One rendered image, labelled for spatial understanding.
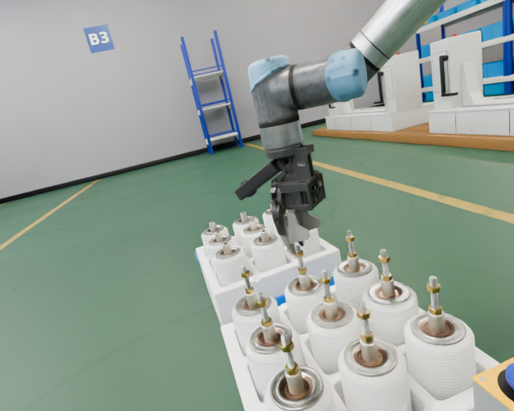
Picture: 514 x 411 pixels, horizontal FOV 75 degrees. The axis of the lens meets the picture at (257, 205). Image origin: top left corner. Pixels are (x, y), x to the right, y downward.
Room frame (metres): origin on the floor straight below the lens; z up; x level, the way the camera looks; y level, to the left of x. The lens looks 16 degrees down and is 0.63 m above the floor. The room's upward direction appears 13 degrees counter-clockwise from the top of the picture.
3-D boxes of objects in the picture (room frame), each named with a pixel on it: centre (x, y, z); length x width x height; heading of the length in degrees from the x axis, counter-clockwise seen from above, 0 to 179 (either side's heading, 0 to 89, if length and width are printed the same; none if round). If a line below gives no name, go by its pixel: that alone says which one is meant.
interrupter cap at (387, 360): (0.40, -0.11, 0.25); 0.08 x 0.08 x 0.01
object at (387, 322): (0.54, -0.20, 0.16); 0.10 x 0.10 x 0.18
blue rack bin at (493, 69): (5.23, -4.16, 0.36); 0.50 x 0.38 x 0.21; 99
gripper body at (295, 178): (0.62, -0.08, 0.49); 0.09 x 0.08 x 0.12; 54
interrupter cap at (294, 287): (0.63, -0.06, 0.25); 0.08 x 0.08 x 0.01
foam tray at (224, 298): (1.05, 0.03, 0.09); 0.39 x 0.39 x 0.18; 14
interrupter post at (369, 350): (0.40, -0.11, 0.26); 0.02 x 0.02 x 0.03
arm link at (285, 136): (0.63, -0.08, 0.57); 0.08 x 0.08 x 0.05
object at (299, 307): (0.63, -0.06, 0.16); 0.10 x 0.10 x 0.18
